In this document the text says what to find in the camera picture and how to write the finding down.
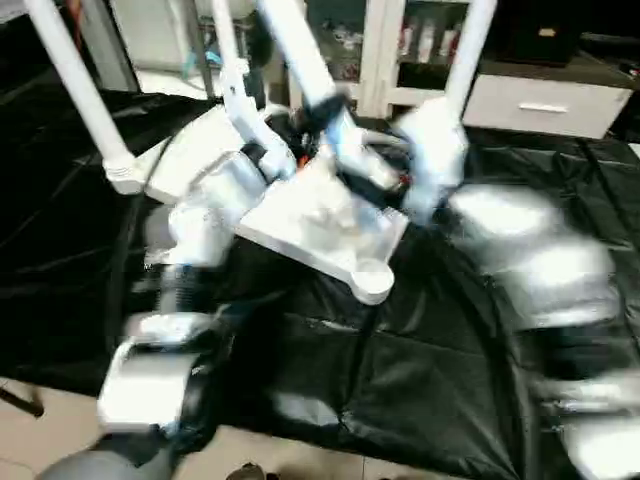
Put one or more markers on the white plastic table leg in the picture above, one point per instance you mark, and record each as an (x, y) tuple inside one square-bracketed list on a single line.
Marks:
[(227, 40), (300, 50), (467, 55), (85, 95)]

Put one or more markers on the white plastic table top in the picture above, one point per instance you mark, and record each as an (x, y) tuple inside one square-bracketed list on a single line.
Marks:
[(310, 225)]

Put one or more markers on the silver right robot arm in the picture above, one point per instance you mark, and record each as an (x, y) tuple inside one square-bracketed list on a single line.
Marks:
[(550, 260)]

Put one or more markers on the white glass-door cabinet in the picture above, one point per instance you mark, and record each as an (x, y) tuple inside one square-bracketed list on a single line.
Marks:
[(380, 65)]

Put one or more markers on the light blue plastic stand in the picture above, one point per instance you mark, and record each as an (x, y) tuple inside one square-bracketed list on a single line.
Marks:
[(200, 60)]

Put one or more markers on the white drawer unit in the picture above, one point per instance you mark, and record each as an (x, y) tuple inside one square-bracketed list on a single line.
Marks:
[(545, 105)]

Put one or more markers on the black box with orange label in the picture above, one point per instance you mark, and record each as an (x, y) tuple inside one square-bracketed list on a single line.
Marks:
[(535, 35)]

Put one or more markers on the black mat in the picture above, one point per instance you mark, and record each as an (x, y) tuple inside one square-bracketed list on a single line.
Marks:
[(400, 375)]

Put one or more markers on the black metal workbench leg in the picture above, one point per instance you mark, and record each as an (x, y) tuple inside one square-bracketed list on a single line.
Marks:
[(22, 402)]

